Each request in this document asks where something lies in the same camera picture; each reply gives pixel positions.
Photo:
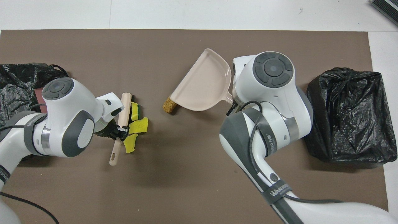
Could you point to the dark grey ribbed device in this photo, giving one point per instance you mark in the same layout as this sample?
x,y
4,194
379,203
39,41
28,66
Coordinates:
x,y
388,6

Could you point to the brown cork lump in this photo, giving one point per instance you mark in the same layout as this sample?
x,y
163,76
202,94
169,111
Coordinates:
x,y
168,107

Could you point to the black bag lined bin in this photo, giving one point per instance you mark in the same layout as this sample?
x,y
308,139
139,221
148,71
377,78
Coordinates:
x,y
348,124

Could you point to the yellow sponge piece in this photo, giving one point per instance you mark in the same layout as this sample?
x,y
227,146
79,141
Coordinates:
x,y
135,112
130,144
140,126

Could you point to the black bag with pink box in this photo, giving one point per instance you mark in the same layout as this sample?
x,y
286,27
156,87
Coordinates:
x,y
15,90

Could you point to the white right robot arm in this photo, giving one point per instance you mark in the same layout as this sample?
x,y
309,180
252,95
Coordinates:
x,y
273,93

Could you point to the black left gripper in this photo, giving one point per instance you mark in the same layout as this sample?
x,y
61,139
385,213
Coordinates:
x,y
107,130

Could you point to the beige plastic dustpan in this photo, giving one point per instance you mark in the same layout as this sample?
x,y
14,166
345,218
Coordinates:
x,y
205,84

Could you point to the beige hand brush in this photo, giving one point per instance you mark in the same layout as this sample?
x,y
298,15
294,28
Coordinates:
x,y
124,109

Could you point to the brown table mat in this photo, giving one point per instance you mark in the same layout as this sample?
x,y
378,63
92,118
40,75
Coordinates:
x,y
186,46

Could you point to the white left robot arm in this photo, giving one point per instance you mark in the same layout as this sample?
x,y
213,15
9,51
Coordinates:
x,y
68,105

